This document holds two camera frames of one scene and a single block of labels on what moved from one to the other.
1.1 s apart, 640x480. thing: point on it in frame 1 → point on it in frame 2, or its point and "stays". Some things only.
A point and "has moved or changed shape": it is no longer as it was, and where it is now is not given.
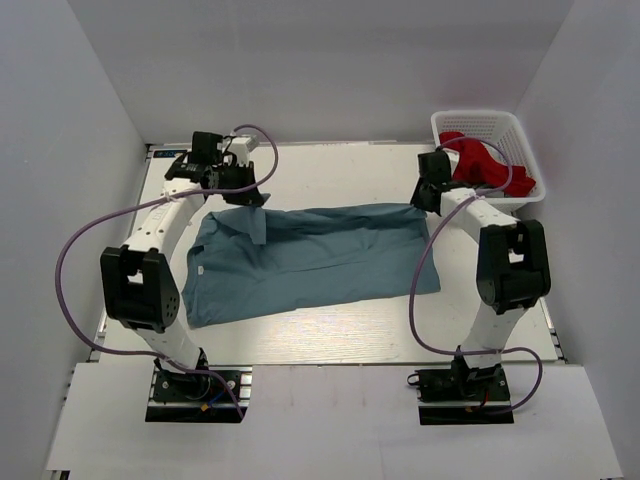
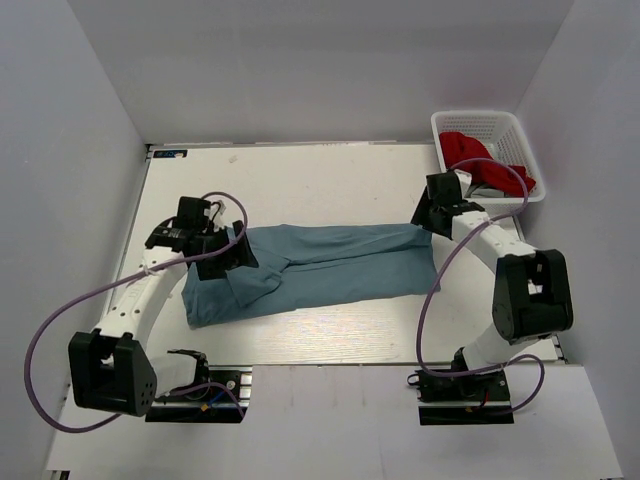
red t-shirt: (474, 163) stays
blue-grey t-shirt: (260, 261) has moved or changed shape
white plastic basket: (500, 134) stays
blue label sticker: (167, 153) stays
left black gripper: (249, 197) → (236, 256)
